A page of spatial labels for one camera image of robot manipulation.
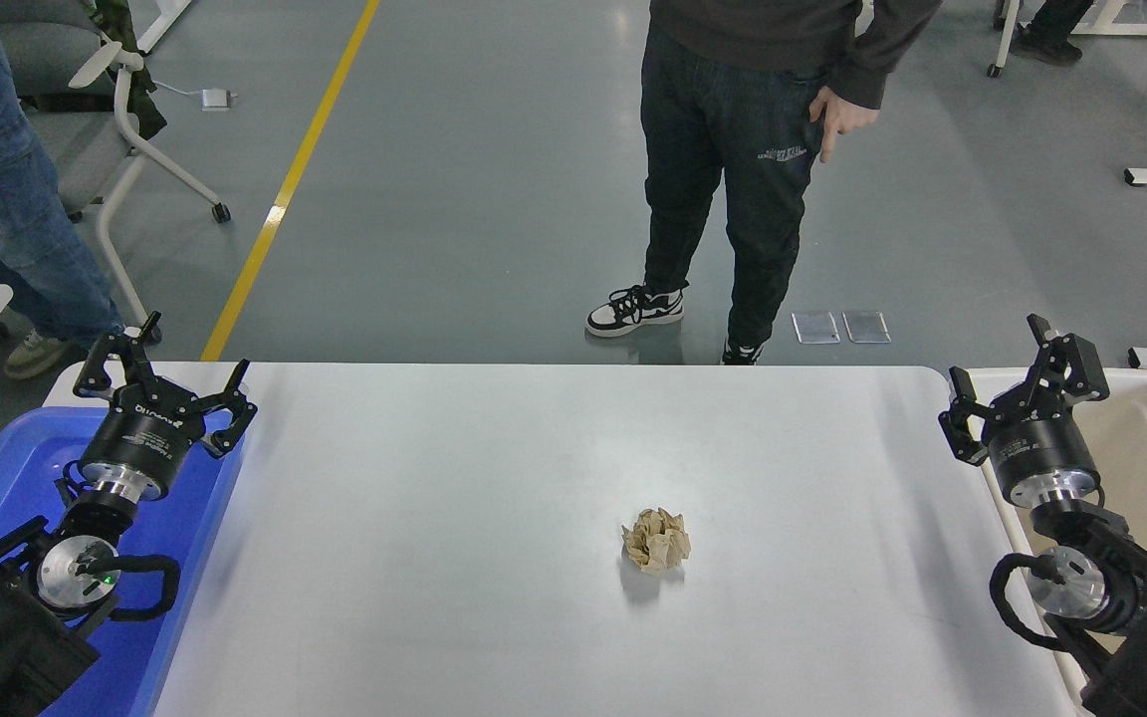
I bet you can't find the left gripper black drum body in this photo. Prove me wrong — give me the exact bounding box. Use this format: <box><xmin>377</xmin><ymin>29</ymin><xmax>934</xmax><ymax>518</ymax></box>
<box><xmin>79</xmin><ymin>385</ymin><xmax>206</xmax><ymax>495</ymax></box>

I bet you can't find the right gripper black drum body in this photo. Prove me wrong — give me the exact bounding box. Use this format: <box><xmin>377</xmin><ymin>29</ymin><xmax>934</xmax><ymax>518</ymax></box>
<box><xmin>982</xmin><ymin>403</ymin><xmax>1102</xmax><ymax>505</ymax></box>

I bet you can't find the tan paper ball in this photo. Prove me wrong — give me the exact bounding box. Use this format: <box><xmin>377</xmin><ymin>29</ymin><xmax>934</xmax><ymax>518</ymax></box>
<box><xmin>621</xmin><ymin>508</ymin><xmax>692</xmax><ymax>576</ymax></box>

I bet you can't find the person's hand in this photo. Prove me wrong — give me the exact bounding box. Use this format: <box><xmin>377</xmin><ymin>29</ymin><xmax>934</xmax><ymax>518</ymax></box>
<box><xmin>809</xmin><ymin>85</ymin><xmax>880</xmax><ymax>165</ymax></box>

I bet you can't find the blue plastic tray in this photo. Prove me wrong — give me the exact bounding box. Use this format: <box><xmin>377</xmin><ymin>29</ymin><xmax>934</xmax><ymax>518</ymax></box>
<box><xmin>0</xmin><ymin>406</ymin><xmax>248</xmax><ymax>717</ymax></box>

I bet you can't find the yellow floor tape line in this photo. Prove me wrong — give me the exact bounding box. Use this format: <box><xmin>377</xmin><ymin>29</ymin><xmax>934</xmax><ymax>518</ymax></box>
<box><xmin>200</xmin><ymin>0</ymin><xmax>382</xmax><ymax>361</ymax></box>

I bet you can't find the dark green jacket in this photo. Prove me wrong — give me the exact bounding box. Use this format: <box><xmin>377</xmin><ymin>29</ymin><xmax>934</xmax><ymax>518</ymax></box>
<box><xmin>86</xmin><ymin>0</ymin><xmax>168</xmax><ymax>140</ymax></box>

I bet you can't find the white desk leg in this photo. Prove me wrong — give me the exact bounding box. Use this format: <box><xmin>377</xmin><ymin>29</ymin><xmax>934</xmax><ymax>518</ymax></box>
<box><xmin>138</xmin><ymin>0</ymin><xmax>196</xmax><ymax>54</ymax></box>

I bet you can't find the grey chair with white frame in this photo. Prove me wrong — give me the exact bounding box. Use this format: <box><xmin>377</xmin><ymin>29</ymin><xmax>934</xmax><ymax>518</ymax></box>
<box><xmin>0</xmin><ymin>0</ymin><xmax>233</xmax><ymax>330</ymax></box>

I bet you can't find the white desk frame with casters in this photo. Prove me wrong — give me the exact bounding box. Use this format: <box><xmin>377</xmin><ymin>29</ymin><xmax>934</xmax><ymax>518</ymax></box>
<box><xmin>987</xmin><ymin>0</ymin><xmax>1147</xmax><ymax>78</ymax></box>

